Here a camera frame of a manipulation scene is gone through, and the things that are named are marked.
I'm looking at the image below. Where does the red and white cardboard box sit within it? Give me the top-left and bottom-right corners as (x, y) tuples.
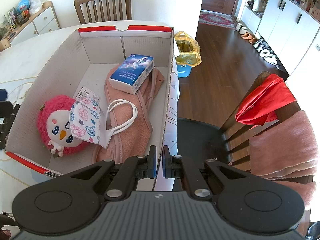
(5, 25), (174, 179)

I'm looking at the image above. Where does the wooden chair with black seat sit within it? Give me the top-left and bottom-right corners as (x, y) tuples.
(177, 72), (314, 184)

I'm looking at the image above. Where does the pink fleece cloth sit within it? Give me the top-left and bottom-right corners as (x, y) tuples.
(92, 64), (165, 164)

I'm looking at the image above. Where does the patterned face mask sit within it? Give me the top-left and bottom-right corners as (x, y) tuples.
(69, 98), (138, 148)

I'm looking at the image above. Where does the blue tissue box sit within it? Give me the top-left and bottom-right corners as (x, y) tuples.
(108, 54), (154, 94)

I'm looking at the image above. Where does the pink owl plush toy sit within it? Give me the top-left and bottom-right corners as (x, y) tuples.
(37, 95), (88, 157)

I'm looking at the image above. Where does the red cloth on chair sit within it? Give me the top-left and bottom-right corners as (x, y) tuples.
(235, 74), (296, 126)

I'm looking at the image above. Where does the blue bin with yellow bag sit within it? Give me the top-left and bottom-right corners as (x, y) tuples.
(175, 31), (202, 78)

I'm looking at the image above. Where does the pink towel on chair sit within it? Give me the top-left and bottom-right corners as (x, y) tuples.
(249, 111), (319, 210)

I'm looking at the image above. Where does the red patterned rug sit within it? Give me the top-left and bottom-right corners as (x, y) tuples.
(199, 10), (236, 29)

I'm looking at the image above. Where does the wooden chair behind table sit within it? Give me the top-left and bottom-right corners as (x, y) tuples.
(74, 0), (132, 24)

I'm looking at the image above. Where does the white tall cabinet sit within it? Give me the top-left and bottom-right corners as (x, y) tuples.
(241, 0), (319, 75)

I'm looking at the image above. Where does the white drawer sideboard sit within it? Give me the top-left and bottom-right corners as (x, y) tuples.
(1, 1), (60, 51)

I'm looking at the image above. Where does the white handbag on shelf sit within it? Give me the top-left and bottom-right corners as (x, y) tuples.
(252, 0), (266, 12)

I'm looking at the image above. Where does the white plastic bag on sideboard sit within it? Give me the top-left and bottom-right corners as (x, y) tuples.
(29, 0), (45, 15)

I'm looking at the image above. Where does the blue globe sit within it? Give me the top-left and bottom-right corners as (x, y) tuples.
(16, 0), (30, 14)

